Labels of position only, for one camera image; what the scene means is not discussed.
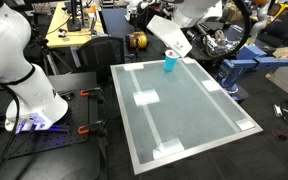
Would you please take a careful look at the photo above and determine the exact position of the blue plastic cup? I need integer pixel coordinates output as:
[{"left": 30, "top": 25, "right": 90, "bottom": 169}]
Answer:
[{"left": 163, "top": 49, "right": 181, "bottom": 73}]

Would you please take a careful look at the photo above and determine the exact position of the orange black bar clamp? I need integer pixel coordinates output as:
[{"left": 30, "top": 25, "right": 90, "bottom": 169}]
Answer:
[
  {"left": 79, "top": 87, "right": 104, "bottom": 102},
  {"left": 77, "top": 119, "right": 108, "bottom": 137}
]

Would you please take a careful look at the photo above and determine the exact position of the dark mesh office chair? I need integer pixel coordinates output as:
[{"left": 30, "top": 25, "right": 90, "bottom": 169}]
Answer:
[{"left": 75, "top": 35, "right": 126, "bottom": 84}]

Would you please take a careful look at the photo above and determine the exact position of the black upright panel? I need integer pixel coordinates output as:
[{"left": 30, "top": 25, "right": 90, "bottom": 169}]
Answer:
[{"left": 135, "top": 6, "right": 162, "bottom": 34}]

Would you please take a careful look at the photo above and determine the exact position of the dark blue partition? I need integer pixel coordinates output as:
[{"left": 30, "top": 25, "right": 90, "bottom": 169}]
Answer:
[{"left": 100, "top": 8, "right": 132, "bottom": 39}]

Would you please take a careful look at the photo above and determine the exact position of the white robot with black joints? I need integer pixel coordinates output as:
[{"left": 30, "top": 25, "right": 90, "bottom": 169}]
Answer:
[{"left": 125, "top": 0, "right": 152, "bottom": 21}]

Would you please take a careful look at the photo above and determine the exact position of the silver motor assembly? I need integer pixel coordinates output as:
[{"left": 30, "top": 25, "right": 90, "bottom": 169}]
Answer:
[{"left": 202, "top": 29, "right": 230, "bottom": 54}]

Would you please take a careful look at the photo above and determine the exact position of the light wooden desk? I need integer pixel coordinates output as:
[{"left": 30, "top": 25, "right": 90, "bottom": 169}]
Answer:
[{"left": 45, "top": 1, "right": 107, "bottom": 49}]

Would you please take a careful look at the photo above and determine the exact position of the black desk stand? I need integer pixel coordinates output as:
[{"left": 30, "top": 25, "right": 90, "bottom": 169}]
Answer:
[{"left": 66, "top": 0, "right": 83, "bottom": 33}]

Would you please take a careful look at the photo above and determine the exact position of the black tripod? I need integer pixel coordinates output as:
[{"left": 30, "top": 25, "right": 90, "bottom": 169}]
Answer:
[{"left": 38, "top": 38, "right": 73, "bottom": 76}]

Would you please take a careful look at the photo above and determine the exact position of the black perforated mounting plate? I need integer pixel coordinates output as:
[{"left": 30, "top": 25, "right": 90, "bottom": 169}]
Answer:
[{"left": 0, "top": 71, "right": 102, "bottom": 166}]

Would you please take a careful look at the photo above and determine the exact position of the grey white background robot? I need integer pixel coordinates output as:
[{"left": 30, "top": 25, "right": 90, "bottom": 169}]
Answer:
[{"left": 250, "top": 0, "right": 273, "bottom": 46}]

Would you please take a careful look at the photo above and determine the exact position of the small white power adapter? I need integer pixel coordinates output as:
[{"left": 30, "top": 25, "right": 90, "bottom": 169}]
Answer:
[{"left": 273, "top": 104, "right": 283, "bottom": 118}]

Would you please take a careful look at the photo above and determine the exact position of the brown cardboard piece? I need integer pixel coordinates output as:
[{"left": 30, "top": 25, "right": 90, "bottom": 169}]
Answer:
[{"left": 272, "top": 45, "right": 288, "bottom": 61}]

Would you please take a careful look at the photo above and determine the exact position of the large black chair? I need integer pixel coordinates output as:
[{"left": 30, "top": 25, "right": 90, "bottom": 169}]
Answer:
[{"left": 263, "top": 8, "right": 288, "bottom": 48}]

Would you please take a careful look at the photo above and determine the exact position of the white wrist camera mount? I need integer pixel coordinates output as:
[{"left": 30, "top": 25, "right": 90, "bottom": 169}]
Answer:
[{"left": 146, "top": 14, "right": 193, "bottom": 58}]

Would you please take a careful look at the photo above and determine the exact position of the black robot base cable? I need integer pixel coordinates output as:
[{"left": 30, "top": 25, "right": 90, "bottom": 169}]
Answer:
[{"left": 0, "top": 83, "right": 22, "bottom": 180}]

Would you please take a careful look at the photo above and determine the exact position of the thin red floor cable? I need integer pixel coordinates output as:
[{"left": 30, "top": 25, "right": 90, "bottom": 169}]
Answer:
[{"left": 271, "top": 128, "right": 288, "bottom": 141}]

